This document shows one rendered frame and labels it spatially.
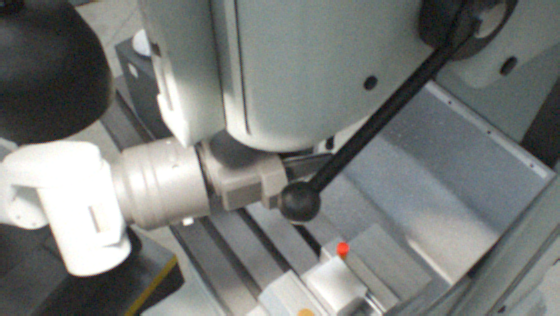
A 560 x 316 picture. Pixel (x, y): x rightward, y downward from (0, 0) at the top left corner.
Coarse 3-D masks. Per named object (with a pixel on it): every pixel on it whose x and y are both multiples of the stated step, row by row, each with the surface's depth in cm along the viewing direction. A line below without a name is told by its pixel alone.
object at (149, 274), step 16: (0, 160) 158; (144, 240) 139; (144, 256) 136; (160, 256) 136; (176, 256) 138; (128, 272) 133; (144, 272) 133; (160, 272) 134; (176, 272) 143; (112, 288) 130; (128, 288) 130; (144, 288) 130; (160, 288) 140; (176, 288) 148; (96, 304) 127; (112, 304) 127; (128, 304) 127; (144, 304) 135
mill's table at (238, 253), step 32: (128, 96) 103; (128, 128) 98; (192, 224) 83; (224, 224) 83; (256, 224) 86; (288, 224) 83; (320, 224) 83; (192, 256) 82; (224, 256) 80; (256, 256) 80; (288, 256) 80; (320, 256) 82; (224, 288) 76; (256, 288) 79
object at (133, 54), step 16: (128, 48) 84; (144, 48) 82; (128, 64) 84; (144, 64) 82; (128, 80) 90; (144, 80) 82; (144, 96) 88; (144, 112) 93; (160, 112) 86; (160, 128) 91
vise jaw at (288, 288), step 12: (288, 276) 66; (276, 288) 64; (288, 288) 64; (300, 288) 65; (264, 300) 65; (276, 300) 64; (288, 300) 63; (300, 300) 63; (312, 300) 63; (264, 312) 66; (276, 312) 63; (288, 312) 63; (324, 312) 62
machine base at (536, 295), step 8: (536, 288) 151; (528, 296) 150; (536, 296) 150; (544, 296) 152; (520, 304) 148; (528, 304) 148; (536, 304) 148; (544, 304) 150; (512, 312) 146; (520, 312) 146; (528, 312) 147; (536, 312) 150; (544, 312) 154
